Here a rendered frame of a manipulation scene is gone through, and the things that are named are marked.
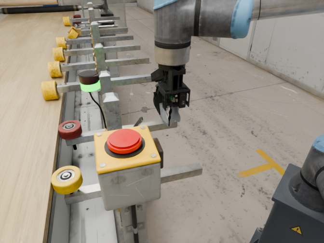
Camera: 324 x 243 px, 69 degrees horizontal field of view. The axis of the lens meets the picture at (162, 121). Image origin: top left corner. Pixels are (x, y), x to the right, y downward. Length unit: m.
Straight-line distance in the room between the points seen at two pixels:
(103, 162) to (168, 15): 0.39
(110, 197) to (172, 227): 1.38
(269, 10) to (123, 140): 0.54
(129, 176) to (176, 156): 1.82
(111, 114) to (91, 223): 0.52
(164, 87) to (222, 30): 0.20
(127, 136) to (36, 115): 0.80
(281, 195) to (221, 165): 0.99
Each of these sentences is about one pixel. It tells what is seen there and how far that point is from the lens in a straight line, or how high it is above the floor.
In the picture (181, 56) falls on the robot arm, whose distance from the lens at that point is 0.59.
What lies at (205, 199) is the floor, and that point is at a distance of 1.80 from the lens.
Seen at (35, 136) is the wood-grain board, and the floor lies 0.90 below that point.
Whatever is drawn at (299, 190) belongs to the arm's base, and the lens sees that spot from 1.13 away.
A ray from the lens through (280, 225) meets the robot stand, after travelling 1.24.
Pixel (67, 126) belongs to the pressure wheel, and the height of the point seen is 0.91.
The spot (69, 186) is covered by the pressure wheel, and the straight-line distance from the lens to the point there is 0.71.
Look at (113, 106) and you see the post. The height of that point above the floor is 1.14.
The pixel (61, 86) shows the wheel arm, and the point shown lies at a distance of 1.11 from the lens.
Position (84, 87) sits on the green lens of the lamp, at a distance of 0.78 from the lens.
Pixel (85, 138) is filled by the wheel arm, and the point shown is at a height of 0.85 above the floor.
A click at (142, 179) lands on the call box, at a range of 0.28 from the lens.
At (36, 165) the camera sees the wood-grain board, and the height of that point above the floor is 0.90.
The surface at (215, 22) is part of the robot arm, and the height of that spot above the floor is 1.29.
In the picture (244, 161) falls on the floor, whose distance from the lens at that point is 2.15.
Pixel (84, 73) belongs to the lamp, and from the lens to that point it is 0.79.
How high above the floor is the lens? 1.40
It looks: 34 degrees down
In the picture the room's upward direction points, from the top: straight up
